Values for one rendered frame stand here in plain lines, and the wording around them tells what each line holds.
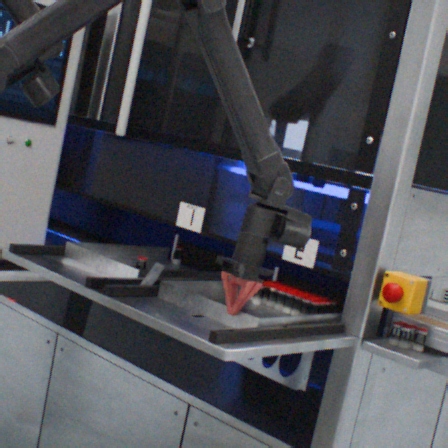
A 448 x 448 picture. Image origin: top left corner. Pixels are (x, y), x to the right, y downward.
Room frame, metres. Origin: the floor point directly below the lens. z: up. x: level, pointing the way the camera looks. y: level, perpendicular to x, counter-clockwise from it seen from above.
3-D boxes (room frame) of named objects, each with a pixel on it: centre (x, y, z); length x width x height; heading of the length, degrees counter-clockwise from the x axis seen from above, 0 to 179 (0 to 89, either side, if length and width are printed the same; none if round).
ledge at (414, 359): (1.50, -0.42, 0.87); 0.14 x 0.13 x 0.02; 139
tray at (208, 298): (1.55, -0.11, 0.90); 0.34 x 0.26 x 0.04; 140
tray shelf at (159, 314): (1.61, 0.06, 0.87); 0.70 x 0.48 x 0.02; 49
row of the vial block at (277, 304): (1.61, -0.17, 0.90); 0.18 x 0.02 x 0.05; 50
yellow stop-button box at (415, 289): (1.48, -0.38, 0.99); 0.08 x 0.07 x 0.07; 139
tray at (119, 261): (1.78, 0.14, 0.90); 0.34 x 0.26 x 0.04; 139
